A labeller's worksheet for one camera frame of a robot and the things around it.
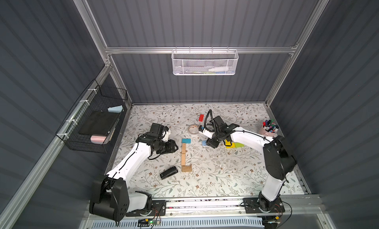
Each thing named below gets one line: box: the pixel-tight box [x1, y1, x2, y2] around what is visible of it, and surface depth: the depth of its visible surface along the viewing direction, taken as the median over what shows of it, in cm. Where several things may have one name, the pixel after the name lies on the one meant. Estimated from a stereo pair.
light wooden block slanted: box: [181, 153, 186, 166], surface depth 93 cm
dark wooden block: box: [181, 165, 192, 173], surface depth 88 cm
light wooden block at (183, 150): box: [181, 143, 187, 158], surface depth 96 cm
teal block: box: [181, 138, 191, 144], surface depth 101 cm
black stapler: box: [159, 165, 179, 180], surface depth 85 cm
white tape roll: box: [188, 124, 199, 134], surface depth 107 cm
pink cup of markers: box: [261, 118, 280, 137], surface depth 92 cm
